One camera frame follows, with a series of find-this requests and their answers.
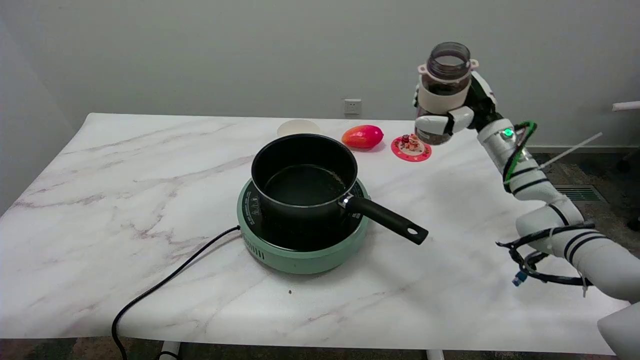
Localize clear bottle with dark contents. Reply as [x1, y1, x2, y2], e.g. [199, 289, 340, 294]
[415, 42, 480, 146]

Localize white bowl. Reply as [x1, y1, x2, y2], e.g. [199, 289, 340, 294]
[276, 119, 322, 139]

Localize floor vent grille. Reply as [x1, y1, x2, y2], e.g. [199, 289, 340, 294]
[553, 184, 607, 203]

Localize black soup pot with handle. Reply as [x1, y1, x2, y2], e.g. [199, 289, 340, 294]
[251, 133, 429, 246]

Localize black power cord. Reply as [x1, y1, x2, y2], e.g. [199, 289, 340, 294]
[111, 225, 242, 360]

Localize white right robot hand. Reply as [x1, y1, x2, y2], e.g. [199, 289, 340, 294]
[413, 71, 503, 137]

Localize red mango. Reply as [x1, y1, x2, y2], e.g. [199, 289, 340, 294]
[341, 125, 385, 149]

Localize green induction cooker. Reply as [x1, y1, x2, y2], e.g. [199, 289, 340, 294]
[236, 176, 371, 275]

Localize red plate with small cake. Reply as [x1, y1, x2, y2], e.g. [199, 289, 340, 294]
[390, 133, 432, 163]

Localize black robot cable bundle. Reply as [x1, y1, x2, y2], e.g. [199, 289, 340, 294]
[496, 222, 597, 287]

